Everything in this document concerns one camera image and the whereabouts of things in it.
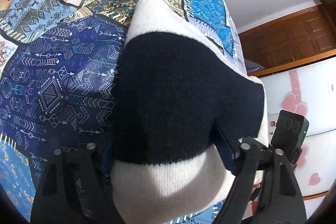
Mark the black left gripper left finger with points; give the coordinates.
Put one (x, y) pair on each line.
(71, 189)

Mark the blue patchwork bed sheet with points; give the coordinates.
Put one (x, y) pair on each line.
(58, 63)

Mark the black and white knit sweater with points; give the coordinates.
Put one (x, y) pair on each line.
(175, 89)

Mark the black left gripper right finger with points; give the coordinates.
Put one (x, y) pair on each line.
(280, 199)

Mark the brown wooden door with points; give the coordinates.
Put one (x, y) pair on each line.
(296, 39)

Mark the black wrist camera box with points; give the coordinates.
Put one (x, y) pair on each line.
(290, 132)

